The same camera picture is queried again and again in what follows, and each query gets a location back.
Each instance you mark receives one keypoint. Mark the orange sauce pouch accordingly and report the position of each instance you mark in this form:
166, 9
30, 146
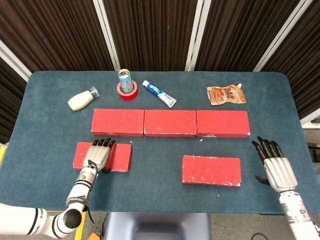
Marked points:
225, 95

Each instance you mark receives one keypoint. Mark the red tape roll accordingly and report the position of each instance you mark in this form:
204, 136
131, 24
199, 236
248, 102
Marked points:
127, 97

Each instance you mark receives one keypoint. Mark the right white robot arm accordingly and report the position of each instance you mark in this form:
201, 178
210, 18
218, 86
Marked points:
297, 215

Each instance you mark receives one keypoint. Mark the blue table cloth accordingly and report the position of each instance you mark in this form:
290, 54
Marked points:
155, 150

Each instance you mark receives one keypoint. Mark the cream bottle with blue cap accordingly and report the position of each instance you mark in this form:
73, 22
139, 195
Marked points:
80, 100

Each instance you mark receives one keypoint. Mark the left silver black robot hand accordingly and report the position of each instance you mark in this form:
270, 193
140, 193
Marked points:
96, 156

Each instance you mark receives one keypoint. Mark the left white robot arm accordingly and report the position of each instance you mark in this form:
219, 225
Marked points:
80, 192

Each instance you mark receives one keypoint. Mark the red brick medium white scuff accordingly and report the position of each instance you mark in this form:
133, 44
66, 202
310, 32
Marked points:
222, 123

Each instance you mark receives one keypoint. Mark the red brick white chips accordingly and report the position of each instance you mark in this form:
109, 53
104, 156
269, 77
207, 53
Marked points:
211, 170

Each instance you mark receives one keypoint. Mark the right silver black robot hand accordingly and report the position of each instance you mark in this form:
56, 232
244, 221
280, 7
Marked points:
280, 172

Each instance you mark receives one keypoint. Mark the red brick large white scuff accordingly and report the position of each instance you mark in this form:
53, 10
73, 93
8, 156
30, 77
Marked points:
120, 157

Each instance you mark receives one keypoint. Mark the red brick small white scuff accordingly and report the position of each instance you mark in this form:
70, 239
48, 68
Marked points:
117, 122

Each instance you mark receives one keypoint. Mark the brown corrugated screen panel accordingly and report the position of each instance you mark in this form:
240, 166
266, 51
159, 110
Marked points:
305, 62
237, 32
62, 32
10, 105
150, 32

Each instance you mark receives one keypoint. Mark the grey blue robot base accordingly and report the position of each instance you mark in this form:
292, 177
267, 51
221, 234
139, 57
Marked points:
155, 227

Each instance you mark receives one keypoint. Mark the red brick thin chipped edge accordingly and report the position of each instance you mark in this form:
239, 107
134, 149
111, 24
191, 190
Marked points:
170, 122

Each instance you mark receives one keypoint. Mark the white screen frame post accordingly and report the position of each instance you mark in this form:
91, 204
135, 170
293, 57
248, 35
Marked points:
197, 37
280, 37
107, 37
310, 123
15, 63

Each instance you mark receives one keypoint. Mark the orange floor object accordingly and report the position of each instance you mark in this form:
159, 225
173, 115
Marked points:
95, 236

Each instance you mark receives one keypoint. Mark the white blue toothpaste tube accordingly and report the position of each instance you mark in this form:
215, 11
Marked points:
160, 93

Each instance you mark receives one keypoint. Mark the light blue drink can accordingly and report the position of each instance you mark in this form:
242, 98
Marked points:
125, 81

